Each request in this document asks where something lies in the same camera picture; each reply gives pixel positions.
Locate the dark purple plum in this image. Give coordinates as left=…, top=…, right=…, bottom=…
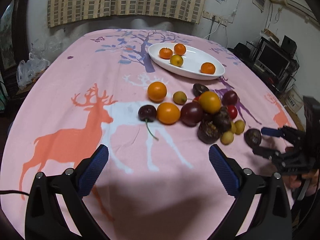
left=180, top=101, right=203, bottom=127

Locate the red cherry tomato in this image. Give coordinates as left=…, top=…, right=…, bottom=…
left=227, top=105, right=238, bottom=120

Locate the mandarin on plate back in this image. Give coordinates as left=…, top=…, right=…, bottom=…
left=174, top=43, right=187, bottom=56

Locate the large mandarin on plate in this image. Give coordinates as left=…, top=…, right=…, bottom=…
left=200, top=62, right=216, bottom=75

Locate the dark mangosteen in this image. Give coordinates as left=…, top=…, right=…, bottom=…
left=213, top=106, right=232, bottom=133
left=197, top=121, right=222, bottom=144
left=193, top=83, right=209, bottom=97

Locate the dark red cherry with stem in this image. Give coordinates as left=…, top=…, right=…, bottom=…
left=138, top=105, right=158, bottom=140

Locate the pink deer tablecloth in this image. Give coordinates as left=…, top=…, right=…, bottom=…
left=1, top=29, right=294, bottom=239

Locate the orange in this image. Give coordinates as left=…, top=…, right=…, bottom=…
left=157, top=102, right=181, bottom=125
left=199, top=91, right=221, bottom=114
left=147, top=81, right=167, bottom=102

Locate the white oval plate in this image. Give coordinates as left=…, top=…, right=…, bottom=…
left=148, top=42, right=225, bottom=81

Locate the yellow longan front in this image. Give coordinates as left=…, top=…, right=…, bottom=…
left=220, top=131, right=234, bottom=145

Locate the dark mangosteen middle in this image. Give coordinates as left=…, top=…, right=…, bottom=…
left=213, top=106, right=232, bottom=133

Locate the black metal rack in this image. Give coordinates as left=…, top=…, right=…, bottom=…
left=246, top=37, right=299, bottom=96

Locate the yellow longan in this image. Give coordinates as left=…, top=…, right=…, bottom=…
left=234, top=120, right=245, bottom=135
left=231, top=121, right=236, bottom=134
left=220, top=131, right=234, bottom=145

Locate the yellow kumquat on plate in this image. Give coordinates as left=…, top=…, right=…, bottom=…
left=170, top=55, right=183, bottom=67

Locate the small yellow-green longan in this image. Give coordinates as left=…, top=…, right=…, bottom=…
left=172, top=91, right=188, bottom=105

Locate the dark chestnut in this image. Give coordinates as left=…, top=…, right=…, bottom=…
left=244, top=128, right=262, bottom=148

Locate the white power strip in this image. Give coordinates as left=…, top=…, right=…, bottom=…
left=202, top=10, right=228, bottom=27

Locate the yellow longan middle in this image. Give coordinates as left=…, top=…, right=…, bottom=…
left=231, top=121, right=236, bottom=134

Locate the yellow longan right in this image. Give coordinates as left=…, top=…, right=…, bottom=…
left=234, top=120, right=245, bottom=135

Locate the right hand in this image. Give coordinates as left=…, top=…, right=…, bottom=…
left=283, top=170, right=319, bottom=196

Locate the dark mangosteen back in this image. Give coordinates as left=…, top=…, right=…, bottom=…
left=193, top=83, right=209, bottom=97

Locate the dark red plum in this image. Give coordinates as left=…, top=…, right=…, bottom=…
left=222, top=90, right=238, bottom=105

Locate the clear plastic bag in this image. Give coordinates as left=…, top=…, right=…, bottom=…
left=16, top=52, right=50, bottom=89

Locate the mandarin on plate left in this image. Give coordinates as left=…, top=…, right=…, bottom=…
left=159, top=48, right=173, bottom=60

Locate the white air conditioner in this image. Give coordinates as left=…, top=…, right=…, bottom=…
left=283, top=0, right=316, bottom=19

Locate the black television monitor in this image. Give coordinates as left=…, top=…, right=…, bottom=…
left=254, top=38, right=290, bottom=78

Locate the dark mangosteen front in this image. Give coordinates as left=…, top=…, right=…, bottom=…
left=197, top=121, right=222, bottom=144

